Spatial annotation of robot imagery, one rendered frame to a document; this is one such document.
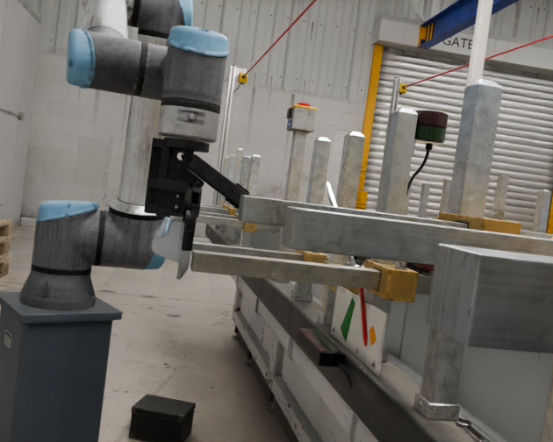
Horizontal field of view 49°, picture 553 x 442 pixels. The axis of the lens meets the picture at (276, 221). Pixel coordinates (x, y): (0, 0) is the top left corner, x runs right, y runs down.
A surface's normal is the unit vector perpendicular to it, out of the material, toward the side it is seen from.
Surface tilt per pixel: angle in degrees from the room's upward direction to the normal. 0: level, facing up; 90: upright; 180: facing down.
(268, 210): 90
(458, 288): 90
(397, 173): 90
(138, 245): 98
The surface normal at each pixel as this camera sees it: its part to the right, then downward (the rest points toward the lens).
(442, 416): 0.20, 0.07
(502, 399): -0.97, -0.11
